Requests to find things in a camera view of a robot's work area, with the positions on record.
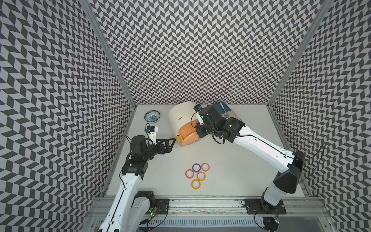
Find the yellow drawer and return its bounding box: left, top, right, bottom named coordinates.
left=175, top=134, right=183, bottom=144

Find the pink top drawer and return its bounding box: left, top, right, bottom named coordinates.
left=177, top=122, right=200, bottom=147

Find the white drawer cabinet shell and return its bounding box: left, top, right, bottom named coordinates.
left=168, top=101, right=197, bottom=137

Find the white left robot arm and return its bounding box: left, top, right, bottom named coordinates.
left=98, top=135, right=176, bottom=232

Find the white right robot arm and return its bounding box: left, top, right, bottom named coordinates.
left=195, top=110, right=305, bottom=214

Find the red tape roll left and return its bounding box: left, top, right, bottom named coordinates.
left=185, top=169, right=195, bottom=179

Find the red tape roll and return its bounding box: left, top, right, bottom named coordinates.
left=201, top=163, right=210, bottom=172
left=185, top=169, right=195, bottom=179

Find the red tape roll upper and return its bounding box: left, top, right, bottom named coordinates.
left=201, top=163, right=210, bottom=172

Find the yellow tape roll upper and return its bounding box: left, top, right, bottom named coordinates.
left=197, top=172, right=206, bottom=182

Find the yellow tape roll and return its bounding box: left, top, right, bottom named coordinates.
left=191, top=179, right=201, bottom=190
left=197, top=172, right=206, bottom=182

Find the yellow tape roll lower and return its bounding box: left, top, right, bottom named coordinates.
left=191, top=179, right=201, bottom=190

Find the teal tray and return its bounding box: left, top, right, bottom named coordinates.
left=213, top=101, right=231, bottom=117

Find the blue floral ceramic bowl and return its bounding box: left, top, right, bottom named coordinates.
left=144, top=110, right=161, bottom=123

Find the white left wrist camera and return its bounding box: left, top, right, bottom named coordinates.
left=146, top=125, right=158, bottom=145

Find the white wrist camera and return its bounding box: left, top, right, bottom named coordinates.
left=146, top=125, right=158, bottom=145
left=193, top=104, right=208, bottom=124

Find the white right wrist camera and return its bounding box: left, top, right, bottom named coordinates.
left=193, top=104, right=208, bottom=124

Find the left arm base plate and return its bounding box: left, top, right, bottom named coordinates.
left=145, top=198, right=170, bottom=216

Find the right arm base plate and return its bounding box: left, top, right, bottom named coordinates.
left=243, top=198, right=287, bottom=215

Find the aluminium front rail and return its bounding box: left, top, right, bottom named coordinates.
left=86, top=196, right=331, bottom=232

